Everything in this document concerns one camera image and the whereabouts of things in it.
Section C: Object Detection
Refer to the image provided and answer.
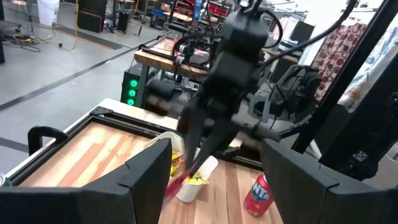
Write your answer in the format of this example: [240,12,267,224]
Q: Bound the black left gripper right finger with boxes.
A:
[261,139,398,224]

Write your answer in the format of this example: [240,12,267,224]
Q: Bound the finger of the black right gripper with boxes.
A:
[189,119,246,178]
[178,99,215,170]

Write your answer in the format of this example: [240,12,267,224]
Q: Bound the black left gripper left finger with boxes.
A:
[0,138,174,224]

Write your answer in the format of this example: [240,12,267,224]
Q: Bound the yellow purple candy bag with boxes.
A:
[183,173,210,187]

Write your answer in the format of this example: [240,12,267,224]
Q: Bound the pink-red candy bag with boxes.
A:
[164,167,196,200]

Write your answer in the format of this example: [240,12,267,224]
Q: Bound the white plastic bin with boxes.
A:
[144,131,219,203]

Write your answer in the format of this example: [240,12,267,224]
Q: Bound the red Fanta can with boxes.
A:
[243,172,275,218]

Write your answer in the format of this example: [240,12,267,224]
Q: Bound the computer tower green lights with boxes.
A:
[120,63,147,108]

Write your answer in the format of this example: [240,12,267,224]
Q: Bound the wooden workbench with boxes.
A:
[133,37,299,82]

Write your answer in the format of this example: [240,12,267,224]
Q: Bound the red storage rack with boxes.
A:
[205,0,237,16]

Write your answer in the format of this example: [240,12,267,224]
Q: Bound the black office chair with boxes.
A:
[248,64,323,125]

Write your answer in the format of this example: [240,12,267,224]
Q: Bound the red circle patterned cloth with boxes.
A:
[310,23,368,102]

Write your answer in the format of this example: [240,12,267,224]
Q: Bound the black speaker box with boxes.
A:
[116,9,132,34]

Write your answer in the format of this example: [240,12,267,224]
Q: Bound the blue white cloth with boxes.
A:
[337,26,398,110]

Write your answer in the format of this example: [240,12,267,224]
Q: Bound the black equipment case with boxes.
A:
[76,0,108,34]

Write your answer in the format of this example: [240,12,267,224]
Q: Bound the black table edge frame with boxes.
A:
[6,106,265,187]

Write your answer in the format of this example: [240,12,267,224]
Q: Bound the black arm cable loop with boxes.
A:
[259,8,284,50]

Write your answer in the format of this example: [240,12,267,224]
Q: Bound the thick black cable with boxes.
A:
[257,0,358,68]

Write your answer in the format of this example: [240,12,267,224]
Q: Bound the black frame post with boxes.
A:
[292,0,398,154]

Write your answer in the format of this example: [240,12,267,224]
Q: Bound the yellow floor cable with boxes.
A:
[58,0,79,51]

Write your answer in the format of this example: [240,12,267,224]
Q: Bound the floor cable tangle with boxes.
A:
[6,32,42,53]

